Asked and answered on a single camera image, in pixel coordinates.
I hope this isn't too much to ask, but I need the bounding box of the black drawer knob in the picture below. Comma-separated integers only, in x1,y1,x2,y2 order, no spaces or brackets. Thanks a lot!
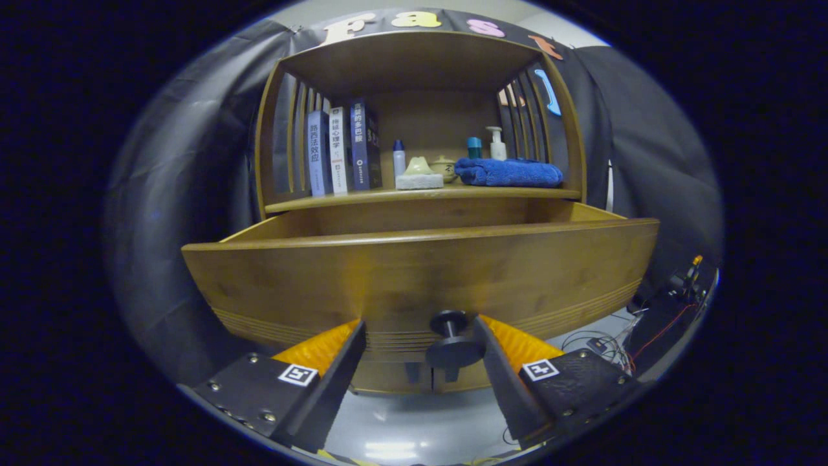
425,309,487,383

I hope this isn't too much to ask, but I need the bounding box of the white book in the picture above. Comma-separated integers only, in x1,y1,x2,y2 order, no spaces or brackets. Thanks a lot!
329,105,353,195

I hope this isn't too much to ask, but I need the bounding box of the wooden drawer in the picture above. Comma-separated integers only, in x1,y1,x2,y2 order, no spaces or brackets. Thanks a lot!
181,199,660,363

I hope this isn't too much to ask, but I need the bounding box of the wooden cabinet door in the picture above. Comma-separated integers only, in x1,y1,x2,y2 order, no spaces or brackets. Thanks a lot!
432,362,494,393
353,360,433,395

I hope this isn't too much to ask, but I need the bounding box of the black equipment with orange tip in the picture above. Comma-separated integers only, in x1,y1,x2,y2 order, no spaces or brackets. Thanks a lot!
627,254,712,373

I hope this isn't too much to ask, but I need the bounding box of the wooden countertop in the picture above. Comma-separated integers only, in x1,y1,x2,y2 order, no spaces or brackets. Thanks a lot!
264,178,582,214

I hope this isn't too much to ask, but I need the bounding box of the pale green white scrubbing brush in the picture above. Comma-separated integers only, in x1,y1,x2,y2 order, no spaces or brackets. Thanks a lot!
395,155,445,191

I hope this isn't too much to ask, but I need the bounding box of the wooden cabinet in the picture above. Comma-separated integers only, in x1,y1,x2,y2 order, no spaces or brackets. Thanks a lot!
254,29,588,395

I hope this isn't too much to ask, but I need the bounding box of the tangle of floor cables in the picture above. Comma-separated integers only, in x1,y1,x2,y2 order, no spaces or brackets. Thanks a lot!
560,304,686,377

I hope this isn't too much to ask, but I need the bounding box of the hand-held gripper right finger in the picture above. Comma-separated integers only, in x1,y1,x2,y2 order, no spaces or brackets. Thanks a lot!
472,315,644,449

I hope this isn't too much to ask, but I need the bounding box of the navy blue book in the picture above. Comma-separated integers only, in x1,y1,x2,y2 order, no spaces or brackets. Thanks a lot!
349,97,383,192

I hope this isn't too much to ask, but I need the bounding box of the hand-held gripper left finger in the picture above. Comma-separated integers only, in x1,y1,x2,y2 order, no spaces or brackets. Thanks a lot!
178,318,367,454

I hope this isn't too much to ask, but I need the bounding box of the beige lidded ceramic teacup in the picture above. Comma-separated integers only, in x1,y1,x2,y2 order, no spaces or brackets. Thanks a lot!
430,154,459,184

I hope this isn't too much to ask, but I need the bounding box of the folded blue towel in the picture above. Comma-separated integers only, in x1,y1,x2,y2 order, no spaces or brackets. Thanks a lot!
454,157,564,189

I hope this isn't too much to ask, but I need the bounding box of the light blue book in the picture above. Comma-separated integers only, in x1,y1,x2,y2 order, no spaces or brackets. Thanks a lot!
307,109,333,197

